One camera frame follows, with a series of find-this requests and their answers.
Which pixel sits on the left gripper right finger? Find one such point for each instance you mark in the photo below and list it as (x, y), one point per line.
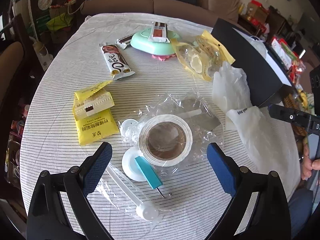
(270, 218)

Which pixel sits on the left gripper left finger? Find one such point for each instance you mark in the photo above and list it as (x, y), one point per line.
(47, 217)

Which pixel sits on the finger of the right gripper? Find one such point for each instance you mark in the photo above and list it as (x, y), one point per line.
(286, 114)

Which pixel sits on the dove chocolate bar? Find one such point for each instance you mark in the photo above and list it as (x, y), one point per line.
(124, 42)
(116, 63)

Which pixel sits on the right hand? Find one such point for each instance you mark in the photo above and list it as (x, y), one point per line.
(308, 165)

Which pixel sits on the banana bunch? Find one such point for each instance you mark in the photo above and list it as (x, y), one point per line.
(304, 97)

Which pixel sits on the wicker basket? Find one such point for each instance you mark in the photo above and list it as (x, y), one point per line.
(290, 102)

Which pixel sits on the white plastic glove bag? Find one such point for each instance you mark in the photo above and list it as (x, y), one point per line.
(271, 148)

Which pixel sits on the red snack bags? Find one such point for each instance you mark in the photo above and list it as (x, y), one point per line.
(293, 65)

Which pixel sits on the black storage box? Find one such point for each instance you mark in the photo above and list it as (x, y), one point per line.
(266, 78)

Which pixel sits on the translucent disposable glove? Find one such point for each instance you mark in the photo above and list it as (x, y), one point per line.
(230, 88)

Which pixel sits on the white round lid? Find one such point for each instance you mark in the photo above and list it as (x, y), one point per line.
(129, 165)

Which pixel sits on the clear crinkled plastic wrap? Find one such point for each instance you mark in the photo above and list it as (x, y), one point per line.
(191, 107)

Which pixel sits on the yellow sachet packet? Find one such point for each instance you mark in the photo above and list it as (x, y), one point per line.
(92, 113)

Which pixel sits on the yellow food mould packet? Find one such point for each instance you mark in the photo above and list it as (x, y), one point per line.
(202, 57)

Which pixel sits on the white tape roll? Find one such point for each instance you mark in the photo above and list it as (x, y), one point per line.
(165, 140)

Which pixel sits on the small brown white bar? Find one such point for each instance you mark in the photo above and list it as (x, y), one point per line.
(159, 33)

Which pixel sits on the mint green case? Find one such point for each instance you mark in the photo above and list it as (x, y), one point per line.
(158, 50)

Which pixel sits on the brown sofa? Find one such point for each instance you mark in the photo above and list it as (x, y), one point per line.
(205, 12)

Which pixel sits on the teal handled hook tool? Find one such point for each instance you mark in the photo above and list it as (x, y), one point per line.
(145, 170)

